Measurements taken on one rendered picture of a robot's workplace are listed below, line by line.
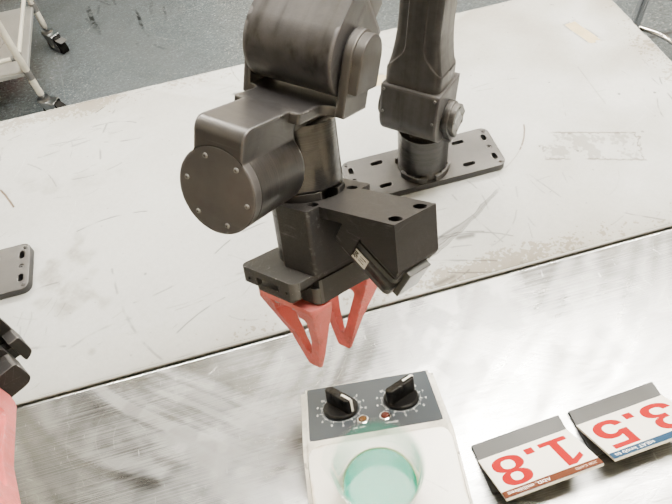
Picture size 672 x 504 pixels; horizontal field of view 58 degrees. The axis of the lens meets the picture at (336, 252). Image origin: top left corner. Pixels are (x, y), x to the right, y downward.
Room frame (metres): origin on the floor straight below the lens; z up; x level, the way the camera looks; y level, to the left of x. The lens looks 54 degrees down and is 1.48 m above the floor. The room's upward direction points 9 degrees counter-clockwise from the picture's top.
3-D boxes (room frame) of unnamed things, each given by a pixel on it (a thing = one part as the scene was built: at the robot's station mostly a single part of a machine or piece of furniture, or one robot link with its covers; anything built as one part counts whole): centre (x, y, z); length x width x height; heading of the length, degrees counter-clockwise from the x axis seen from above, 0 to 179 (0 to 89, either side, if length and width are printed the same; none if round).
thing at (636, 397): (0.17, -0.25, 0.92); 0.09 x 0.06 x 0.04; 100
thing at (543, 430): (0.15, -0.15, 0.92); 0.09 x 0.06 x 0.04; 100
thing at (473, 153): (0.53, -0.13, 0.94); 0.20 x 0.07 x 0.08; 98
